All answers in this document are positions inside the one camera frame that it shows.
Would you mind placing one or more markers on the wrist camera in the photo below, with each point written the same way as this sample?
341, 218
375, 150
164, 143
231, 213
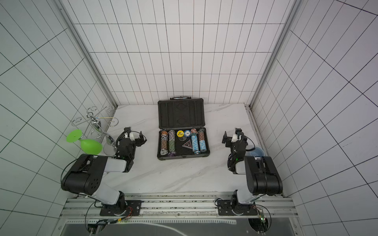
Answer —
131, 136
237, 137

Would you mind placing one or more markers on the black poker set case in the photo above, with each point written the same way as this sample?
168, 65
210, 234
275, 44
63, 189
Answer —
181, 113

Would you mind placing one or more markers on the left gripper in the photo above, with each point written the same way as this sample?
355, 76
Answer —
135, 140

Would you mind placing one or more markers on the blue white dealer button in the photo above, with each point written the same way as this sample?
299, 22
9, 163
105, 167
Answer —
187, 133

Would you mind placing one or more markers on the yellow dealer button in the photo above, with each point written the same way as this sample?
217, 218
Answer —
180, 133

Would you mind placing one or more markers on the green plastic wine glass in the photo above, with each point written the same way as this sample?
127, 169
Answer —
88, 146

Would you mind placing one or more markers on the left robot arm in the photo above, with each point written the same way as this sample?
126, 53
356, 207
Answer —
86, 173

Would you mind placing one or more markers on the poker chip row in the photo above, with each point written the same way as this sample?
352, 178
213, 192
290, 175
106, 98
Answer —
201, 139
171, 143
163, 143
195, 143

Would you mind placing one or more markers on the chrome glass holder stand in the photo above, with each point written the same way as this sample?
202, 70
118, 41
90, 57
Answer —
97, 126

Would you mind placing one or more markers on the poker chip row far right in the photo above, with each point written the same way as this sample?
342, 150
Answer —
201, 139

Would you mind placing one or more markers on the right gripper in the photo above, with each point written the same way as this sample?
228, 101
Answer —
231, 140

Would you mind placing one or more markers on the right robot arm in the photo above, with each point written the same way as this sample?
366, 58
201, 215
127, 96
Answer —
262, 177

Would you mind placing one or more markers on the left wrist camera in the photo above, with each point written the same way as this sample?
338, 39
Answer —
131, 136

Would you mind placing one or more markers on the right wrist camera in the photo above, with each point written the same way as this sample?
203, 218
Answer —
237, 137

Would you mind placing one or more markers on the light blue mug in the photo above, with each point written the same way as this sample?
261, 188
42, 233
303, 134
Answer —
257, 152

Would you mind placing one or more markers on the poker chip row far left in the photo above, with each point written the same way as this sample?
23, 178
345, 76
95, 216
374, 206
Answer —
163, 143

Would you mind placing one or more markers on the aluminium mounting rail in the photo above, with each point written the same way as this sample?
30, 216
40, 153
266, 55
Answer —
197, 207

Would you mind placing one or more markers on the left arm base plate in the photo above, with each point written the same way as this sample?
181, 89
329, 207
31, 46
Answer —
123, 209

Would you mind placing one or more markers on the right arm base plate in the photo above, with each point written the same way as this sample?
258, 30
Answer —
234, 208

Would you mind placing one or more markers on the triangular dark dealer piece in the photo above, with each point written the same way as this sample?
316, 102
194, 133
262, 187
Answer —
188, 144

